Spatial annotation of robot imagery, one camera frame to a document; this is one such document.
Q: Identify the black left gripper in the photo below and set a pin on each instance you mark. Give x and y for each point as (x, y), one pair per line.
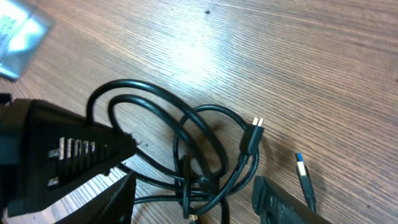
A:
(47, 152)

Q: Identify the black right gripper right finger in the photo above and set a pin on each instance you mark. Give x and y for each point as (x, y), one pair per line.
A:
(275, 205)

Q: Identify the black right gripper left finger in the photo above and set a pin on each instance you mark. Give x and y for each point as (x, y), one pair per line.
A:
(113, 205)

